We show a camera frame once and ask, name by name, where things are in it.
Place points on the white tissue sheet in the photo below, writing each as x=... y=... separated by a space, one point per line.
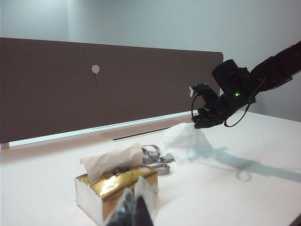
x=183 y=141

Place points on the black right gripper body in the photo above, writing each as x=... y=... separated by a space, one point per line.
x=223 y=110

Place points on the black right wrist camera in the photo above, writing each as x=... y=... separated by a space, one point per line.
x=202 y=89

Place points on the upright folded white tissue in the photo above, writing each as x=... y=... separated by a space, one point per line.
x=105 y=162

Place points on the white adhesive wall hook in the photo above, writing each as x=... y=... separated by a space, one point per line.
x=95 y=69

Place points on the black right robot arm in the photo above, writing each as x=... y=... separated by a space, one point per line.
x=270 y=70

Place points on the gold foil tissue pack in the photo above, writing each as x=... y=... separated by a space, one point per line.
x=113 y=186

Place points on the wrapped left gripper left finger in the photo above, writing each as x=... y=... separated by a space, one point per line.
x=124 y=209

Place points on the wide brown desk partition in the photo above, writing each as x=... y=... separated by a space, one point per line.
x=141 y=94

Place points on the wrapped left gripper right finger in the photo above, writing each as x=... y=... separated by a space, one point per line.
x=145 y=207

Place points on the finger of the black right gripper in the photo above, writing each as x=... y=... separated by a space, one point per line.
x=202 y=111
x=202 y=123

